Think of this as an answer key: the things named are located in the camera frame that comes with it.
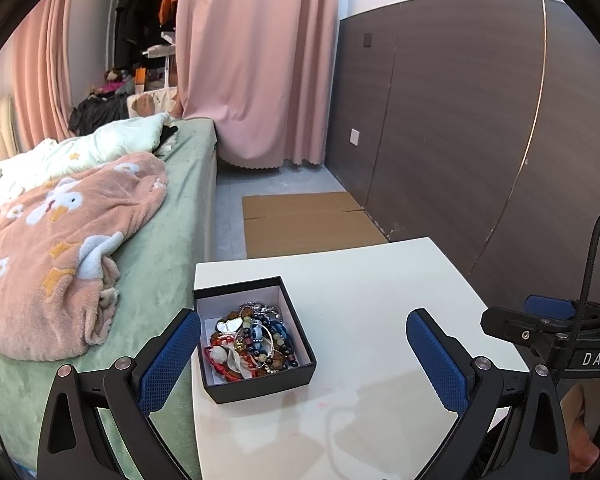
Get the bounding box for cream printed cushion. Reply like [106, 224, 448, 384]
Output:
[127, 87, 178, 118]

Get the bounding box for silver hoop bangle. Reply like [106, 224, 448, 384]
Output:
[234, 321, 277, 357]

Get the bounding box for stuffed toys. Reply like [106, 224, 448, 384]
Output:
[87, 67, 133, 97]

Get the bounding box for narrow pink curtain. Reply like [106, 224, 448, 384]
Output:
[10, 0, 81, 153]

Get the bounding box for red bead bracelet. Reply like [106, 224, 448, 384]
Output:
[204, 332, 232, 378]

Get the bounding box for dark hanging clothes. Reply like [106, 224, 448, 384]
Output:
[112, 0, 176, 68]

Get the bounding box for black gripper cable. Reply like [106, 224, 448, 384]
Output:
[555, 199, 600, 386]

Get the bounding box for person's right hand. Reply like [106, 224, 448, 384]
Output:
[560, 382, 600, 476]

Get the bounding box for white clothes rack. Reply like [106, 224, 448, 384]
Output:
[145, 30, 177, 92]

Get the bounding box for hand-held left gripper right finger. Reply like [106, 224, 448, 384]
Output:
[406, 308, 571, 480]

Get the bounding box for pale green quilt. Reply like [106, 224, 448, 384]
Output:
[0, 112, 173, 211]

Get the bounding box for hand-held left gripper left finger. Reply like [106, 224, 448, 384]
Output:
[36, 308, 202, 480]

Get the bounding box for brown cardboard sheet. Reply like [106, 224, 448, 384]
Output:
[242, 191, 390, 259]

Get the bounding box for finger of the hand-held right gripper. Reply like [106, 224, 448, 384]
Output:
[481, 295, 600, 381]

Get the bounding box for pink fleece blanket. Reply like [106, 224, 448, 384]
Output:
[0, 152, 170, 361]

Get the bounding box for pile of black clothes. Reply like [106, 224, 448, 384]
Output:
[69, 95, 131, 137]

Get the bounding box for wide pink curtain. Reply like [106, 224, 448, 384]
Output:
[175, 0, 342, 170]

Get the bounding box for silver chain bracelet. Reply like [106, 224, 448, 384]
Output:
[239, 301, 282, 317]

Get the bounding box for bed with green sheet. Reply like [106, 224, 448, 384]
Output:
[0, 120, 219, 480]

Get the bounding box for blue bead bracelet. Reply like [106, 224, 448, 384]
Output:
[266, 317, 294, 356]

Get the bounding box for black jewelry box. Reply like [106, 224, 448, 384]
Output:
[192, 275, 317, 405]

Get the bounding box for black garment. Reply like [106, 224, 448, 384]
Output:
[157, 125, 179, 153]

